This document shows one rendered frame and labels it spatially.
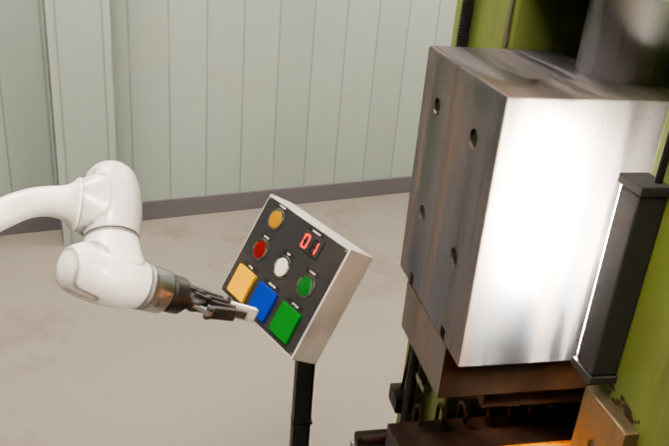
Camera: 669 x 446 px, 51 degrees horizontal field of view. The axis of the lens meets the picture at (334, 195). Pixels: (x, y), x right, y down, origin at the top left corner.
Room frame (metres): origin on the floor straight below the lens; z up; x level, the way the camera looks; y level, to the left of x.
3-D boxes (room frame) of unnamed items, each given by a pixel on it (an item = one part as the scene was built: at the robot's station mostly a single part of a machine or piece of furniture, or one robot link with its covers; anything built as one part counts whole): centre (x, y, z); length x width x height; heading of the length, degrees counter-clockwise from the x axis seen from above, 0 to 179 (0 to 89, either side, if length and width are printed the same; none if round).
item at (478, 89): (0.98, -0.38, 1.50); 0.42 x 0.39 x 0.40; 103
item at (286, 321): (1.34, 0.08, 1.01); 0.07 x 0.05 x 0.07; 38
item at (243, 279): (1.50, 0.21, 1.01); 0.07 x 0.05 x 0.07; 38
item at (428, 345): (1.02, -0.37, 1.25); 0.42 x 0.20 x 0.10; 103
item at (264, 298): (1.42, 0.15, 1.01); 0.07 x 0.05 x 0.07; 38
